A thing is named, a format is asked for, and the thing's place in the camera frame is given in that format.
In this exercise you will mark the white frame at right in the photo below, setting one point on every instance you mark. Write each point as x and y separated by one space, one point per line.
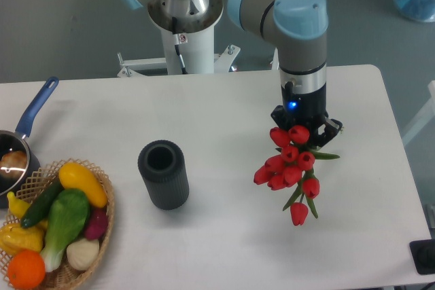
420 119

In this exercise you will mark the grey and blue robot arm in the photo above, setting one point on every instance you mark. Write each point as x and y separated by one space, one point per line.
296 28

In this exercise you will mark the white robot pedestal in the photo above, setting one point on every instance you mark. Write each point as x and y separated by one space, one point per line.
187 29

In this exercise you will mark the yellow squash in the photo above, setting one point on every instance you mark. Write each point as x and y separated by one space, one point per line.
75 176

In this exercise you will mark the orange fruit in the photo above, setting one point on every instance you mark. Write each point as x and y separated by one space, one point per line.
26 270

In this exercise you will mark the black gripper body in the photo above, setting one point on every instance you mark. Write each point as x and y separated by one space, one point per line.
307 109

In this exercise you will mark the white garlic bulb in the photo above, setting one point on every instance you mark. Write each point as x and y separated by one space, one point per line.
81 254

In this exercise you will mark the yellow bell pepper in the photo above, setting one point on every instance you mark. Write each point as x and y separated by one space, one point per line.
15 239

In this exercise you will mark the blue handled saucepan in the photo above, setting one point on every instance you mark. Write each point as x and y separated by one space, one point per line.
17 141

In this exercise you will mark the green cucumber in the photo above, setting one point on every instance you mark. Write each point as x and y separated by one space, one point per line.
40 207

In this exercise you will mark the browned food in pan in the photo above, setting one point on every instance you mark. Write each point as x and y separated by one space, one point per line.
14 161

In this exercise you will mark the yellow banana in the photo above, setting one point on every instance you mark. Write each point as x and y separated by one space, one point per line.
16 207

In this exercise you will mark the green bok choy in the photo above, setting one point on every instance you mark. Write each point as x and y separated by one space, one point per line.
66 219

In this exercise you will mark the red tulip bouquet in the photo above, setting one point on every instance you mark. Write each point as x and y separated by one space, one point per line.
293 166

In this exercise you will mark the black device at table edge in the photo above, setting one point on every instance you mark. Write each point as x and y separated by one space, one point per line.
423 255

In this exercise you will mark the purple red onion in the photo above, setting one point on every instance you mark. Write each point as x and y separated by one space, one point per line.
97 225

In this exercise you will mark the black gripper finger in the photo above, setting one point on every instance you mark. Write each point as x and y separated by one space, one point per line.
282 119
323 131

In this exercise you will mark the dark grey ribbed vase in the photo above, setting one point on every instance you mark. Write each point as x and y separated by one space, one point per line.
162 166

